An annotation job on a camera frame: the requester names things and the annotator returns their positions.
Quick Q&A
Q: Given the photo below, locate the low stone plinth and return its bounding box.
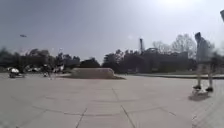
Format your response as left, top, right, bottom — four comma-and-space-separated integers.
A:
69, 67, 118, 80

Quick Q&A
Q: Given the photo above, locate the tall dark tower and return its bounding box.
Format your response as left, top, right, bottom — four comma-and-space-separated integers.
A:
139, 37, 145, 54

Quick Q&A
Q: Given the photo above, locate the dark building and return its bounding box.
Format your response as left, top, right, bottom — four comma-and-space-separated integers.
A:
126, 48, 198, 73

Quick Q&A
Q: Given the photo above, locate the grass strip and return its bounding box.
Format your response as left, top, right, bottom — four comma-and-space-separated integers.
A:
133, 69, 201, 76

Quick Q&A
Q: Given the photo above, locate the low stone kerb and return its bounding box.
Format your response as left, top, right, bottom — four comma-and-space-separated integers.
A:
126, 73, 224, 80

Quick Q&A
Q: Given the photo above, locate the row of parked vehicles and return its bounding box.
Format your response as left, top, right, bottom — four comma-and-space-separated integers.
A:
4, 64, 66, 74

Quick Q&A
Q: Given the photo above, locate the row of trees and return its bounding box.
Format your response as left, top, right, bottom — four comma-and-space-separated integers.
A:
0, 33, 224, 75

